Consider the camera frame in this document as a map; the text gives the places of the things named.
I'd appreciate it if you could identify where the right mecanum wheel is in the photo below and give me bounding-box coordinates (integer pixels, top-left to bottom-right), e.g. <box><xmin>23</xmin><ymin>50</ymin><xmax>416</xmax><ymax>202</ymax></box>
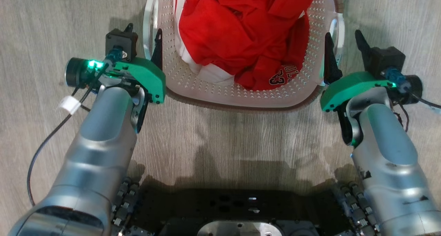
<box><xmin>331</xmin><ymin>181</ymin><xmax>380</xmax><ymax>236</ymax></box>

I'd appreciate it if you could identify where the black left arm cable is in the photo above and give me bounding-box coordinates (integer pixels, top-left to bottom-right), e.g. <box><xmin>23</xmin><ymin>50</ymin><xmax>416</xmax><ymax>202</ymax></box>
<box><xmin>27</xmin><ymin>69</ymin><xmax>108</xmax><ymax>206</ymax></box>

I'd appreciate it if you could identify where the white perforated laundry basket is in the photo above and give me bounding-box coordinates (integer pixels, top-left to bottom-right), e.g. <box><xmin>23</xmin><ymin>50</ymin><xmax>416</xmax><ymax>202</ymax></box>
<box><xmin>143</xmin><ymin>0</ymin><xmax>346</xmax><ymax>113</ymax></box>

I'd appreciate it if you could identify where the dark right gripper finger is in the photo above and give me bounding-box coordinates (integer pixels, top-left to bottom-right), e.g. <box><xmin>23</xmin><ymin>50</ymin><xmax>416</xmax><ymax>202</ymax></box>
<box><xmin>324</xmin><ymin>32</ymin><xmax>343</xmax><ymax>86</ymax></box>
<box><xmin>355</xmin><ymin>29</ymin><xmax>372</xmax><ymax>73</ymax></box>

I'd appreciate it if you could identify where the mecanum wheel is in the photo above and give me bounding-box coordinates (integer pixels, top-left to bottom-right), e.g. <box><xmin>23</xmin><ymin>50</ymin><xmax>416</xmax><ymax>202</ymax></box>
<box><xmin>331</xmin><ymin>181</ymin><xmax>380</xmax><ymax>236</ymax></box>
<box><xmin>111</xmin><ymin>176</ymin><xmax>141</xmax><ymax>236</ymax></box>

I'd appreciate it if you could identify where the white cable tag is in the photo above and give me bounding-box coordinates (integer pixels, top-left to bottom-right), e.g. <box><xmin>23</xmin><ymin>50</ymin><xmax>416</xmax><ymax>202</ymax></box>
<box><xmin>57</xmin><ymin>95</ymin><xmax>82</xmax><ymax>115</ymax></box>

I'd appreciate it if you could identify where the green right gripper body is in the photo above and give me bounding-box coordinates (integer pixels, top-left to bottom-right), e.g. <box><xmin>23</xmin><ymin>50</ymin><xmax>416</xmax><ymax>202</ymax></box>
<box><xmin>320</xmin><ymin>71</ymin><xmax>395</xmax><ymax>113</ymax></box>

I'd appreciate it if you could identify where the left mecanum wheel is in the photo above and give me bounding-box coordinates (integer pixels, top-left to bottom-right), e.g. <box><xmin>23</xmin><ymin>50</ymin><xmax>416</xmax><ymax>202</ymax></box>
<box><xmin>111</xmin><ymin>176</ymin><xmax>141</xmax><ymax>236</ymax></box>

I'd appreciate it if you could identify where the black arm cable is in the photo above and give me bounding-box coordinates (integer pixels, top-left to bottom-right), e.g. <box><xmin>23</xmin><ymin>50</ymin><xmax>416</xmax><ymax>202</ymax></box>
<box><xmin>27</xmin><ymin>69</ymin><xmax>108</xmax><ymax>206</ymax></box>
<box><xmin>408</xmin><ymin>91</ymin><xmax>441</xmax><ymax>110</ymax></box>

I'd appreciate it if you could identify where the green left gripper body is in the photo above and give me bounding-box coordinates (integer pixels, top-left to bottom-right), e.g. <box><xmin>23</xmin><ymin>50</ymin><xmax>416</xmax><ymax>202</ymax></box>
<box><xmin>106</xmin><ymin>57</ymin><xmax>166</xmax><ymax>104</ymax></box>

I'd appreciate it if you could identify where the red and white jersey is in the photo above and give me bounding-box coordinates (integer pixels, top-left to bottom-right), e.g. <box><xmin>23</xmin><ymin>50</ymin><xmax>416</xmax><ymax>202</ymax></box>
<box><xmin>173</xmin><ymin>0</ymin><xmax>315</xmax><ymax>91</ymax></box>

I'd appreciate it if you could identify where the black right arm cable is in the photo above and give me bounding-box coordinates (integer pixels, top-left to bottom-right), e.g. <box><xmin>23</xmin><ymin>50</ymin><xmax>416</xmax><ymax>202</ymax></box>
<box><xmin>408</xmin><ymin>91</ymin><xmax>441</xmax><ymax>110</ymax></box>

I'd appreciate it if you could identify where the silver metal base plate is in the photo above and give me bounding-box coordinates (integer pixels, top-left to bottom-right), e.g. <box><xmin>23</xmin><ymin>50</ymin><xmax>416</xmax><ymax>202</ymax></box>
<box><xmin>196</xmin><ymin>220</ymin><xmax>284</xmax><ymax>236</ymax></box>

